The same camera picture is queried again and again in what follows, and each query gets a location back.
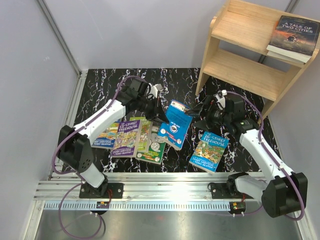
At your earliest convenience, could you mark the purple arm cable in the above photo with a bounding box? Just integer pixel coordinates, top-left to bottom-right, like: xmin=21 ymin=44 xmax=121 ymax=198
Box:
xmin=51 ymin=75 xmax=151 ymax=237
xmin=224 ymin=91 xmax=306 ymax=221

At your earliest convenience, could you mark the green paperback book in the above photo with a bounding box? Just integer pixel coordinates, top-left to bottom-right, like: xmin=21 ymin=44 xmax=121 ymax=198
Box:
xmin=130 ymin=117 xmax=166 ymax=165

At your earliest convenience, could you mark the dark tale of two cities book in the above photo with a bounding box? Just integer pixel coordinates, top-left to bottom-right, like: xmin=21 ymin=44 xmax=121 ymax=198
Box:
xmin=266 ymin=15 xmax=320 ymax=64

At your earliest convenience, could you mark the slotted cable duct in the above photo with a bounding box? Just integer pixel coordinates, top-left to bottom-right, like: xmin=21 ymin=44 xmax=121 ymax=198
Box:
xmin=43 ymin=200 xmax=246 ymax=212

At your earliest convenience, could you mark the aluminium mounting rail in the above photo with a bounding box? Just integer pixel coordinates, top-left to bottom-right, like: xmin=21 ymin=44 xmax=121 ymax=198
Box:
xmin=33 ymin=172 xmax=231 ymax=203

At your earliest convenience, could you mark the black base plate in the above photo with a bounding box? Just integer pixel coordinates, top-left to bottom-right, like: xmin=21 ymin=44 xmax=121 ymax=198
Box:
xmin=207 ymin=182 xmax=244 ymax=200
xmin=79 ymin=182 xmax=125 ymax=199

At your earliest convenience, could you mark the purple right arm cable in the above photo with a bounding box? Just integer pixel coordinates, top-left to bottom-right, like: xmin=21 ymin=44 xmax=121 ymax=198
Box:
xmin=224 ymin=91 xmax=306 ymax=221

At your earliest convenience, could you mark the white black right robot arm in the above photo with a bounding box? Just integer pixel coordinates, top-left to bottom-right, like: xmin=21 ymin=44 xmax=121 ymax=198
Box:
xmin=185 ymin=91 xmax=308 ymax=221

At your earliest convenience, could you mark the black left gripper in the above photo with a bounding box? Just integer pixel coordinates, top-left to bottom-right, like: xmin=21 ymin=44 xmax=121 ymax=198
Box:
xmin=136 ymin=96 xmax=169 ymax=125

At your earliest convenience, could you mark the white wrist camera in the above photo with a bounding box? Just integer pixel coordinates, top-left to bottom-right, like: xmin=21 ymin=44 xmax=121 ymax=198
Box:
xmin=150 ymin=84 xmax=163 ymax=99
xmin=214 ymin=89 xmax=228 ymax=108

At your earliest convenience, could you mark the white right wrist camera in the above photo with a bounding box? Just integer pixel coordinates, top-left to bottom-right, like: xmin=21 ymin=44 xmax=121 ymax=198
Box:
xmin=214 ymin=89 xmax=228 ymax=108

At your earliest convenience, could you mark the blue 91-storey treehouse book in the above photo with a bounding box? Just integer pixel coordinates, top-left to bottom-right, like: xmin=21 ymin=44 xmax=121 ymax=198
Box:
xmin=91 ymin=119 xmax=121 ymax=150

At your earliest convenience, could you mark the purple 52-storey treehouse book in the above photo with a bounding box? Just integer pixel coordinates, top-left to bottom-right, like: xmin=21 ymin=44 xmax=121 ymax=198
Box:
xmin=110 ymin=119 xmax=142 ymax=158

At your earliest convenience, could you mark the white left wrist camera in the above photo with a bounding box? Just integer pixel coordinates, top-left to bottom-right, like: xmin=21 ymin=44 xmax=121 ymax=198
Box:
xmin=150 ymin=84 xmax=163 ymax=99

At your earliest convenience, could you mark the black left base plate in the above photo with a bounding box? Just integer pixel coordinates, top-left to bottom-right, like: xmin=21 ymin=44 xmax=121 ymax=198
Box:
xmin=79 ymin=182 xmax=125 ymax=199

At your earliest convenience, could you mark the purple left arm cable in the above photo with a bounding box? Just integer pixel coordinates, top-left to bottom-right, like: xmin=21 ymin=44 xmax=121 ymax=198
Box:
xmin=51 ymin=75 xmax=151 ymax=237

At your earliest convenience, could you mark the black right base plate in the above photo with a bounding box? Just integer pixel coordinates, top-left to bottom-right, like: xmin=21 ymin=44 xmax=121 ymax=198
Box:
xmin=207 ymin=182 xmax=244 ymax=200

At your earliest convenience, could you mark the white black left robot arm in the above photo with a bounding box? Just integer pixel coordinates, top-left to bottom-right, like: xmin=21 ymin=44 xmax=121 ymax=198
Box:
xmin=51 ymin=75 xmax=169 ymax=199

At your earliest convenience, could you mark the blue 26-storey treehouse book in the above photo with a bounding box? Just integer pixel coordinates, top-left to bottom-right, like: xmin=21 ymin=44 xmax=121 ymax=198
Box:
xmin=189 ymin=131 xmax=229 ymax=173

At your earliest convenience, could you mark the wooden bookshelf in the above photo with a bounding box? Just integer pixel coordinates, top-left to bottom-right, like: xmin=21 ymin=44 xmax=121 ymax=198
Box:
xmin=195 ymin=0 xmax=320 ymax=121

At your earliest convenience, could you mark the blue paperback book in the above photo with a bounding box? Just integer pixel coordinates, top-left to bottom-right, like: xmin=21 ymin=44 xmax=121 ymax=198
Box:
xmin=158 ymin=100 xmax=193 ymax=151

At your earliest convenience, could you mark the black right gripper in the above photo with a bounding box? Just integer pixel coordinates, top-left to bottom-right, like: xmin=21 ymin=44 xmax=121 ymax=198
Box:
xmin=184 ymin=96 xmax=232 ymax=133

